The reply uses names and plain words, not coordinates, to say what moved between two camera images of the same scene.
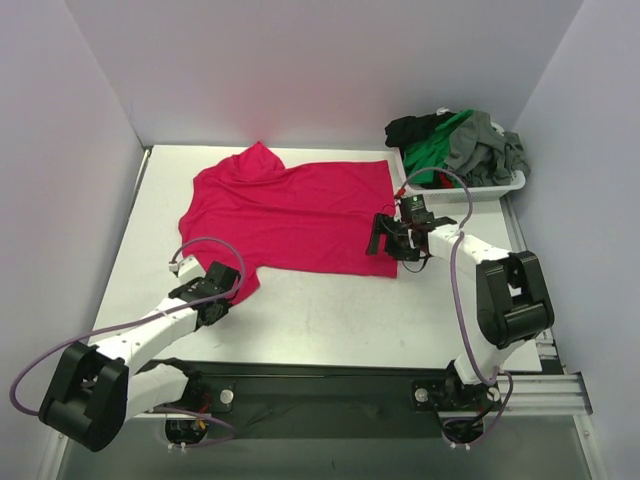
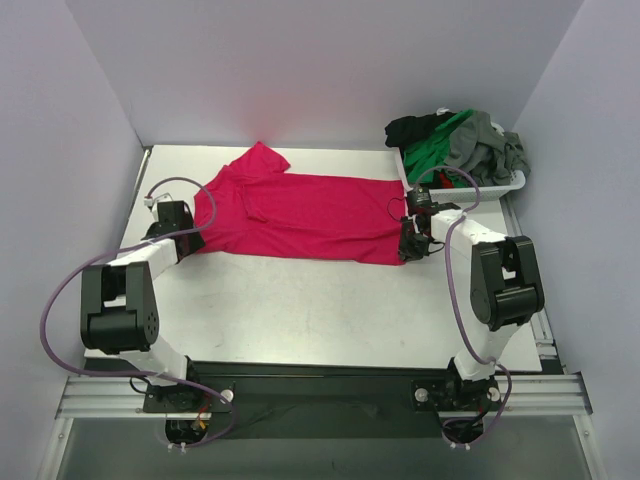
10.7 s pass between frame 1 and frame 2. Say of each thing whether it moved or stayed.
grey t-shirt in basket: stayed
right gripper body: moved
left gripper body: moved
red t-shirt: moved
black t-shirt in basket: stayed
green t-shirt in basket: stayed
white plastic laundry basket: stayed
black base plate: stayed
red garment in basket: stayed
